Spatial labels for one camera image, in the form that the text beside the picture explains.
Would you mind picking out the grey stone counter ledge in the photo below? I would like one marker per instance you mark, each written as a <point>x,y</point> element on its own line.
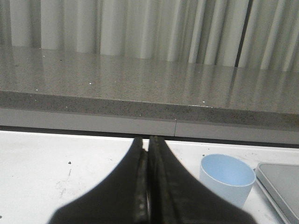
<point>53,89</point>

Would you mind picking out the light blue plastic cup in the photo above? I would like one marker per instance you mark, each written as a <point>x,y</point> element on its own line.
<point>228,177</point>

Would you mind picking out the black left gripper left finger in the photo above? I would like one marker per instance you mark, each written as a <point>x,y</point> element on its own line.
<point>121,198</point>

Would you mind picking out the silver electronic kitchen scale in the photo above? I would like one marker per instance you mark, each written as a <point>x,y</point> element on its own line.
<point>280,184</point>

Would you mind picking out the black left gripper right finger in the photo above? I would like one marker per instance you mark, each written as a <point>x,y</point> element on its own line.
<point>177,197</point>

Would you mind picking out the white pleated curtain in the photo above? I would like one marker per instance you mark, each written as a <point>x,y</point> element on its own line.
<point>258,34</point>

